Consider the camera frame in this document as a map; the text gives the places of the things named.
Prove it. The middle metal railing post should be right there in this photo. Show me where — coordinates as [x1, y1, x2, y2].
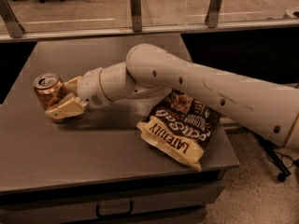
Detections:
[130, 0, 142, 32]

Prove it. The grey cabinet drawer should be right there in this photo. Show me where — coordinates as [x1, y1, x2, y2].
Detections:
[0, 180, 224, 224]

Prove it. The black stand leg with caster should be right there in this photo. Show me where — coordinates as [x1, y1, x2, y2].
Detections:
[256, 134, 291, 182]

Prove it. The black cable on floor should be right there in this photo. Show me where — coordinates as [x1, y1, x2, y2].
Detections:
[270, 147, 299, 179]

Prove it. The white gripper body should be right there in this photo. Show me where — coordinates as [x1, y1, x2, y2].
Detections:
[77, 67, 111, 109]

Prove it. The left metal railing post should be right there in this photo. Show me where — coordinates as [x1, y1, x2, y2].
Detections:
[0, 0, 24, 38]

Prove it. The orange soda can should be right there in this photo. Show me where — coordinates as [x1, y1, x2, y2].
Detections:
[33, 73, 69, 110]

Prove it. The black drawer handle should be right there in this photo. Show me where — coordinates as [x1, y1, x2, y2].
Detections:
[95, 201, 134, 219]

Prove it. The Late July chips bag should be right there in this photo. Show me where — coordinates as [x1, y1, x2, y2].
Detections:
[137, 91, 221, 171]

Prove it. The metal railing post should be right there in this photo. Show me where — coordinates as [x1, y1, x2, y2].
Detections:
[0, 0, 24, 38]
[130, 0, 142, 32]
[205, 0, 222, 28]

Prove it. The right metal railing post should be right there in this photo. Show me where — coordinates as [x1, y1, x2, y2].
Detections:
[205, 0, 222, 28]

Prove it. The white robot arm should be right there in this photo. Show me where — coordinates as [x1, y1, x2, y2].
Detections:
[46, 44, 299, 148]

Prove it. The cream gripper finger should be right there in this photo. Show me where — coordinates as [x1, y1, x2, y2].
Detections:
[64, 76, 82, 95]
[45, 97, 87, 120]

